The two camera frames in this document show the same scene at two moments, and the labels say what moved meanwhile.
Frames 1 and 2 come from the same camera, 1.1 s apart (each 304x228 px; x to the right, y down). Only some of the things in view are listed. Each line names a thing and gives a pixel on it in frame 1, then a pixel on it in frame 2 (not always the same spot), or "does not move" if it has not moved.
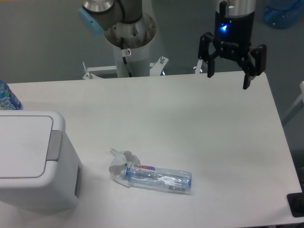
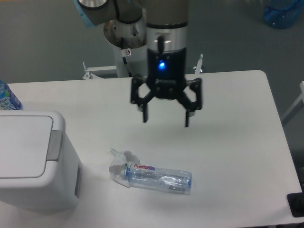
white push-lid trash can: [40, 167] does not move
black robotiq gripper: [233, 35] to [166, 73]
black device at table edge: [296, 201] does not move
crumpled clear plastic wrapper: [120, 161] does not move
